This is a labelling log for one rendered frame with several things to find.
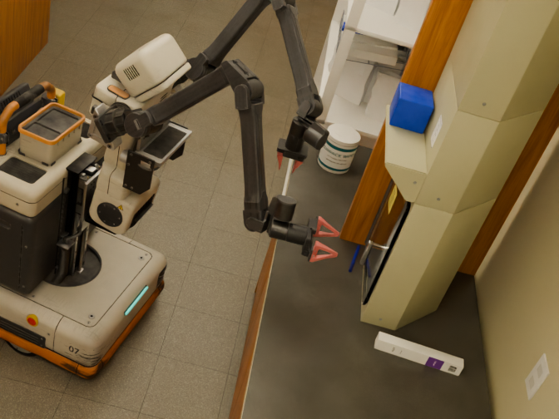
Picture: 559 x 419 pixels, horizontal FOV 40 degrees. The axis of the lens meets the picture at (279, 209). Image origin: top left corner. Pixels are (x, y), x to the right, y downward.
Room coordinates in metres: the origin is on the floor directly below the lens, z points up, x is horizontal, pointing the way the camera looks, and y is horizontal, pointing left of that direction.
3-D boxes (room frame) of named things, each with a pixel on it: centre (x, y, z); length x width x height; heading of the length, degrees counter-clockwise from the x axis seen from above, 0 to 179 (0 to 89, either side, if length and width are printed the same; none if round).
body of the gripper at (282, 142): (2.15, 0.02, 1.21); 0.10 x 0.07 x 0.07; 94
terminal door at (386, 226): (1.87, -0.32, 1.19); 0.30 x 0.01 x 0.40; 3
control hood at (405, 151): (1.87, -0.27, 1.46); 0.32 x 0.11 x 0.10; 4
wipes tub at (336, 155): (2.51, -0.15, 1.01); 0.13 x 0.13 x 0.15
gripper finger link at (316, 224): (1.79, -0.15, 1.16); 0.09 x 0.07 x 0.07; 94
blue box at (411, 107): (1.95, -0.27, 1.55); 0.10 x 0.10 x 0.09; 4
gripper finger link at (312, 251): (1.72, -0.15, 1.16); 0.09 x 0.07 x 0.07; 94
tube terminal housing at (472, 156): (1.88, -0.45, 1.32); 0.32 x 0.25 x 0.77; 4
